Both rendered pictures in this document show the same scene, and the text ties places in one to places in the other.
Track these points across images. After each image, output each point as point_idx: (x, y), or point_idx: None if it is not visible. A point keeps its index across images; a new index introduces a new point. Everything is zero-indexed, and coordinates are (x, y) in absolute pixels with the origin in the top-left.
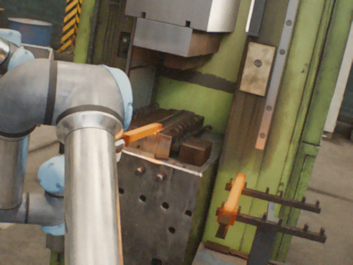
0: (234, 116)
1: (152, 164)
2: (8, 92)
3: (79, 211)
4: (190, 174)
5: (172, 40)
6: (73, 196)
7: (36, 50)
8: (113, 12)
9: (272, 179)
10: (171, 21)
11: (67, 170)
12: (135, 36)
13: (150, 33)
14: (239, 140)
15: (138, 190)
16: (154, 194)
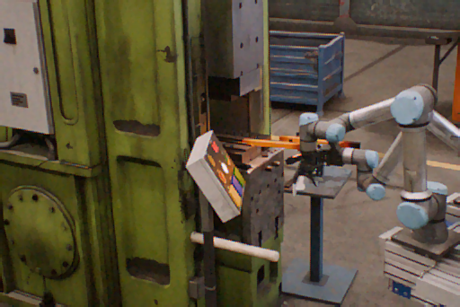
0: (252, 109)
1: (269, 161)
2: (431, 113)
3: (456, 129)
4: (280, 152)
5: (253, 80)
6: (452, 128)
7: (213, 137)
8: (196, 83)
9: (267, 133)
10: (252, 68)
11: (442, 125)
12: (240, 89)
13: (245, 83)
14: (255, 122)
15: (266, 182)
16: (271, 178)
